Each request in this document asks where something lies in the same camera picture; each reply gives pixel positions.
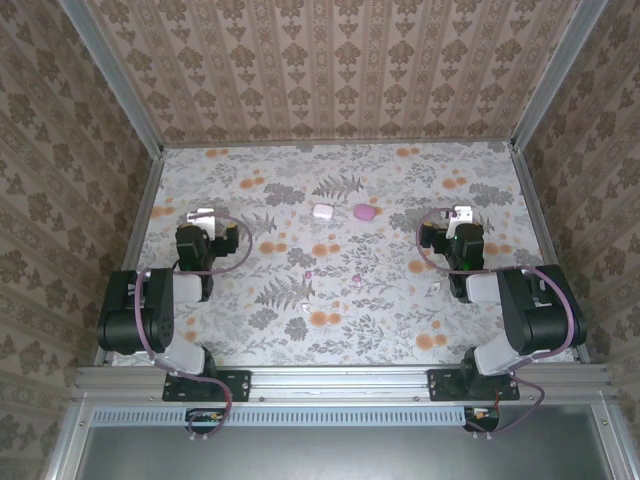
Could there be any aluminium corner post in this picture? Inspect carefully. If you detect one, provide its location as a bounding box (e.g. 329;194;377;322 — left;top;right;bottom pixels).
58;0;166;156
510;0;610;150

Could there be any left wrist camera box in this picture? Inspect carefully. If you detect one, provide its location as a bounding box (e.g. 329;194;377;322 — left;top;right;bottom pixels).
185;208;217;237

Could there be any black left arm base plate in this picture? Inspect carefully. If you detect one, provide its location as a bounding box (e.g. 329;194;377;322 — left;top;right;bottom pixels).
161;368;252;404

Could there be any aluminium mounting rail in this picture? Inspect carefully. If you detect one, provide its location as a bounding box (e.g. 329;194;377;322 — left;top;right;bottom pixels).
74;364;610;401

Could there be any aluminium table side rail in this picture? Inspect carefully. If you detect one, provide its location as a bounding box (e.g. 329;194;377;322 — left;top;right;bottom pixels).
508;142;592;365
93;147;167;366

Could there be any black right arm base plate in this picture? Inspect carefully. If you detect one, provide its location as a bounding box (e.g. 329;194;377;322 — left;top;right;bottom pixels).
427;368;521;403

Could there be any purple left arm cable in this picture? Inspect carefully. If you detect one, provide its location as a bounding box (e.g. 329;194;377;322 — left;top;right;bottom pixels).
133;212;255;444

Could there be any aluminium lower frame rail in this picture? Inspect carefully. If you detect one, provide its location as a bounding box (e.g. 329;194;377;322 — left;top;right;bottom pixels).
592;399;640;480
44;394;94;480

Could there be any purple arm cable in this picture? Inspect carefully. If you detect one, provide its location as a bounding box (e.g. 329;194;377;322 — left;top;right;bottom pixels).
417;207;584;441
133;212;255;444

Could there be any grey metal sheet panel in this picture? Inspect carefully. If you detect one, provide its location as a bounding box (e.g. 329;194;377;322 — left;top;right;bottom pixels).
74;424;619;480

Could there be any black connector box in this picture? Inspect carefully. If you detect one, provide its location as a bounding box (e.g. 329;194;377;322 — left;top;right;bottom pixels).
185;407;230;435
462;405;501;434

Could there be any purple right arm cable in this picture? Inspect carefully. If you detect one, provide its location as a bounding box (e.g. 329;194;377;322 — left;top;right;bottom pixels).
417;207;584;441

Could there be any grey slotted cable duct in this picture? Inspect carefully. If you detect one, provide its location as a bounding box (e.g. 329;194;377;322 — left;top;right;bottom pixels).
92;405;474;428

